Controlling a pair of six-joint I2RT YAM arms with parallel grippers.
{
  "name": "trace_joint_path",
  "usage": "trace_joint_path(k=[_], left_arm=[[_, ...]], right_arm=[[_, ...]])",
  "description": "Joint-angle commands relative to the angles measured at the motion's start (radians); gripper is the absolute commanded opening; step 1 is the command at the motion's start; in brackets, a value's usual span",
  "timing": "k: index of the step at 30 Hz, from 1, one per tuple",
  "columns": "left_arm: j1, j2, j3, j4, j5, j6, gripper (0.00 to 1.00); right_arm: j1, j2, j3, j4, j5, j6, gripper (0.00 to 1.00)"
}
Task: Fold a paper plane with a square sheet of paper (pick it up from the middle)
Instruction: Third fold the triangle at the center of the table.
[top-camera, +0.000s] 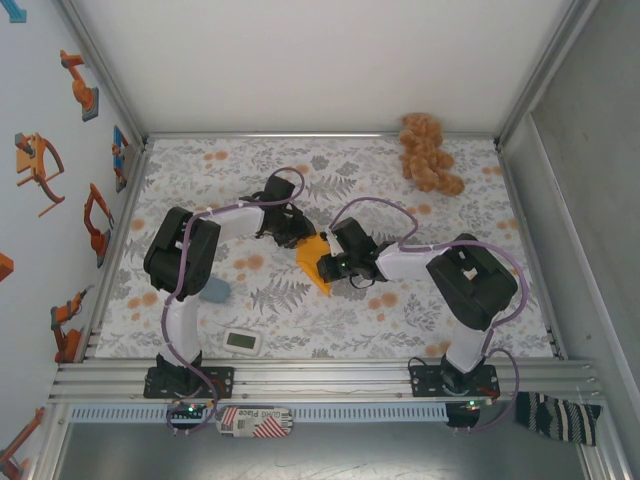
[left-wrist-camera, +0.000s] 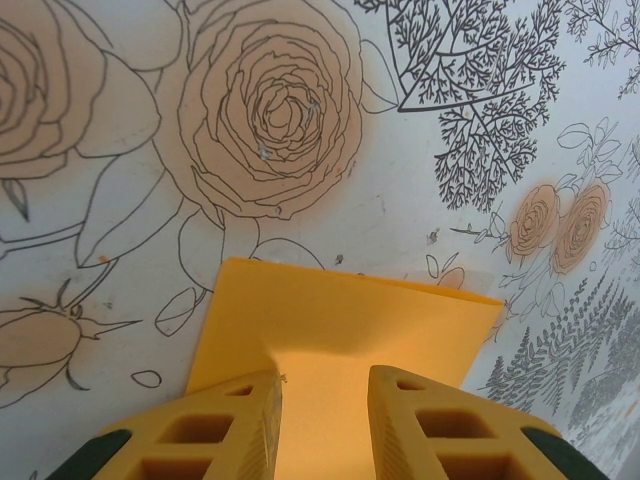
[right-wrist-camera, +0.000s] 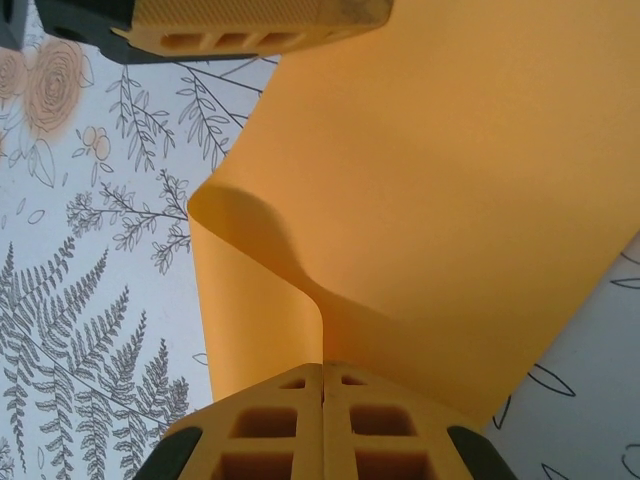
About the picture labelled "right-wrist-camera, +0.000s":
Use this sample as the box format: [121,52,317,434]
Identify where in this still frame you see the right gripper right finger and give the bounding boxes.
[322,360,516,480]

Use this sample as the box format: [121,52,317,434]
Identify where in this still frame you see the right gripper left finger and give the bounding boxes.
[132,363,325,480]

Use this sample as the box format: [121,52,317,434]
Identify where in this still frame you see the floral patterned table mat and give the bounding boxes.
[0,0,640,480]

